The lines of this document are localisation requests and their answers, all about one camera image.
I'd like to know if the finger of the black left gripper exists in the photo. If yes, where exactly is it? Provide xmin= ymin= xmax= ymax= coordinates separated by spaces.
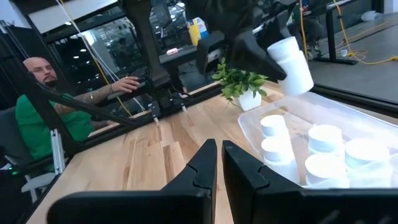
xmin=229 ymin=29 xmax=287 ymax=82

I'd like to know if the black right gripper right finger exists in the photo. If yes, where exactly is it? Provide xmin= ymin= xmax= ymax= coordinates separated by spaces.
xmin=221 ymin=139 xmax=398 ymax=224

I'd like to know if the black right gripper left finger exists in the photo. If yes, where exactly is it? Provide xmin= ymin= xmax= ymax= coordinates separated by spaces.
xmin=46 ymin=138 xmax=218 ymax=224

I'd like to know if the clear plastic basket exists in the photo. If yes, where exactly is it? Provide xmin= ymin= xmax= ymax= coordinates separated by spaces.
xmin=238 ymin=91 xmax=398 ymax=189

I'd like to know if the green plant in white pot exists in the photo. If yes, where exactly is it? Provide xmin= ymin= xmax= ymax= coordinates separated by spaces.
xmin=211 ymin=57 xmax=269 ymax=112

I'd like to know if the yellow and blue container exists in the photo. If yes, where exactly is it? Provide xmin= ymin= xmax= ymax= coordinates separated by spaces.
xmin=186 ymin=17 xmax=209 ymax=47

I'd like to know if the dark side table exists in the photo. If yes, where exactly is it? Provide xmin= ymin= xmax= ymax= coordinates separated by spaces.
xmin=158 ymin=30 xmax=228 ymax=75

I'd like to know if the small pink white object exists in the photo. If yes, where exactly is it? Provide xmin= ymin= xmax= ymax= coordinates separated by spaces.
xmin=166 ymin=47 xmax=184 ymax=57

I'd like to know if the black office desk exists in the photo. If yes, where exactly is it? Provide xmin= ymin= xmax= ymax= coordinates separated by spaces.
xmin=307 ymin=0 xmax=385 ymax=66

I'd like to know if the person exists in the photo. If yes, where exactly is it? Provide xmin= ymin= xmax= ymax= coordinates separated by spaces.
xmin=14 ymin=56 xmax=141 ymax=162

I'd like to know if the grey office chair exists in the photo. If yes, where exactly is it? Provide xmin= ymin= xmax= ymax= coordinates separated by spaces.
xmin=0 ymin=105 xmax=58 ymax=203

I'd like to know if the silver metal bracket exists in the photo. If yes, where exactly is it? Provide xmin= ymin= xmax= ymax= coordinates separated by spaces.
xmin=49 ymin=129 xmax=67 ymax=175

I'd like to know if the yellow extension cable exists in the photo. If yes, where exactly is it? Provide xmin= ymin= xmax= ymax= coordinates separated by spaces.
xmin=298 ymin=0 xmax=398 ymax=66

